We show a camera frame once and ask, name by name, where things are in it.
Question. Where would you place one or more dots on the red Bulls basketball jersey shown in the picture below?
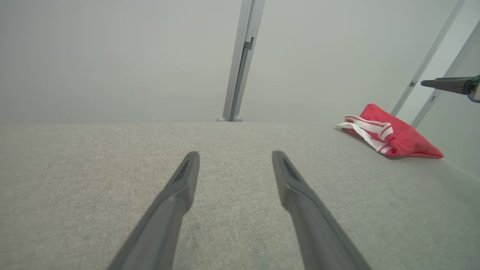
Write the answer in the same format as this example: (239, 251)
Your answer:
(408, 138)

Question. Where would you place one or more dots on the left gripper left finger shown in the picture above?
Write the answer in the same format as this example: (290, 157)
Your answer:
(168, 210)

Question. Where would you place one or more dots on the grey double-foot partition post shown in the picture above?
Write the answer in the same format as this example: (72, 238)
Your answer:
(240, 67)

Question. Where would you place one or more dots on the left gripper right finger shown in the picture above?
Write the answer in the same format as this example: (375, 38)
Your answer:
(311, 221)

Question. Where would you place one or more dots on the thin grey partition post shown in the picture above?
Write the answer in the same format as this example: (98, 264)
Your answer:
(423, 62)
(446, 77)

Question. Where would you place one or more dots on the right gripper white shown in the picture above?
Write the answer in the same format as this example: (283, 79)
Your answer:
(476, 90)

